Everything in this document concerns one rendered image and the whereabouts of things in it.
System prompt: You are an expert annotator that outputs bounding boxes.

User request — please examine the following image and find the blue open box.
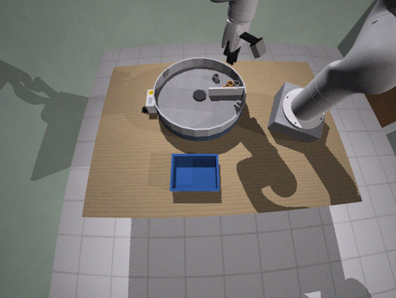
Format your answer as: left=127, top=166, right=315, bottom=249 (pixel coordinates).
left=170, top=154, right=220, bottom=192

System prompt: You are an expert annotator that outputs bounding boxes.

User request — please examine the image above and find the grey round turning table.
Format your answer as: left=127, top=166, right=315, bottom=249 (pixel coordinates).
left=142, top=57, right=246, bottom=141

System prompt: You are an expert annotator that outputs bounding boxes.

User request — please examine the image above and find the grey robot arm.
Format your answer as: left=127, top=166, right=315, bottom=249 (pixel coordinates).
left=211, top=0, right=396, bottom=129

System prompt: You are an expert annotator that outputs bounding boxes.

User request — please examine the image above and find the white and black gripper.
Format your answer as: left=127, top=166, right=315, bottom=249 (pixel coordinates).
left=221, top=17, right=252, bottom=65

